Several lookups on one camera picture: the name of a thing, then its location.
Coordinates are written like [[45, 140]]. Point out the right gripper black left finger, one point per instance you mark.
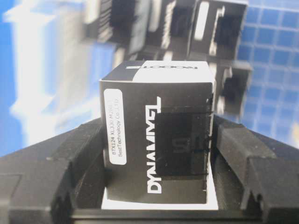
[[45, 182]]

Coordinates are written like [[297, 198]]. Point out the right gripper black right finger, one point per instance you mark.
[[255, 173]]

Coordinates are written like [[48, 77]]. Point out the black white Dynamixel box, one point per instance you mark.
[[157, 129]]

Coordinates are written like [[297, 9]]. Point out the clear plastic storage case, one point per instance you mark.
[[46, 70]]

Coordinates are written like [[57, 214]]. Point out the black white box upper right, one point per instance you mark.
[[217, 27]]

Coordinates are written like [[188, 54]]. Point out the black white box upper left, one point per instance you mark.
[[137, 24]]

